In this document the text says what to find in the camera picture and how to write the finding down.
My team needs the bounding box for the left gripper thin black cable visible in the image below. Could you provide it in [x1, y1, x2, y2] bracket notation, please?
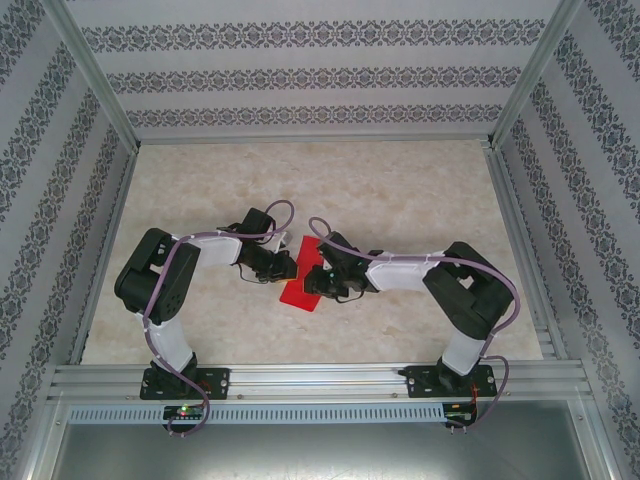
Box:
[237, 260, 267, 286]

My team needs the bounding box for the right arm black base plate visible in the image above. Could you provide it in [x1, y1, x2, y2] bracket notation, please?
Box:
[405, 364, 499, 400]

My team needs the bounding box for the right gripper thin black cable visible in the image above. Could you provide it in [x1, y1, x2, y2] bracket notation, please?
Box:
[333, 288, 372, 305]

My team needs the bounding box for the aluminium frame post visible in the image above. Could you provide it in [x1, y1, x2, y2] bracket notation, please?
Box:
[43, 0, 142, 151]
[482, 0, 586, 149]

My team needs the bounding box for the red paper sheet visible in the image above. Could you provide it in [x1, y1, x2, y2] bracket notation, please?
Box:
[277, 234, 327, 314]

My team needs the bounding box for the gripper thin black cable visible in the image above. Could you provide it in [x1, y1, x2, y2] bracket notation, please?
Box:
[333, 288, 372, 305]
[237, 260, 267, 286]

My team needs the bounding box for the slotted grey cable duct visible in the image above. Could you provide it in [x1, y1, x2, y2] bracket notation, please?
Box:
[67, 403, 446, 425]

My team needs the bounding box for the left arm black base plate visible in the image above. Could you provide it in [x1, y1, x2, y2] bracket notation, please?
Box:
[139, 367, 232, 401]

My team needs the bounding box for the grey metal shelf panel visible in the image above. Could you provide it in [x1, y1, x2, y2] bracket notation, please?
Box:
[29, 399, 614, 480]

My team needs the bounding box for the wide aluminium mounting rail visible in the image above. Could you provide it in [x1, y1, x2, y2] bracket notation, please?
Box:
[47, 362, 596, 401]

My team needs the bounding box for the aluminium back floor rail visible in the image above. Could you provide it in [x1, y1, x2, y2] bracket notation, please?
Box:
[134, 132, 494, 147]

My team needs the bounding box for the aluminium side floor rail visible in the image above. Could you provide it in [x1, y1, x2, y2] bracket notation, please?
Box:
[67, 147, 144, 366]
[482, 144, 571, 361]

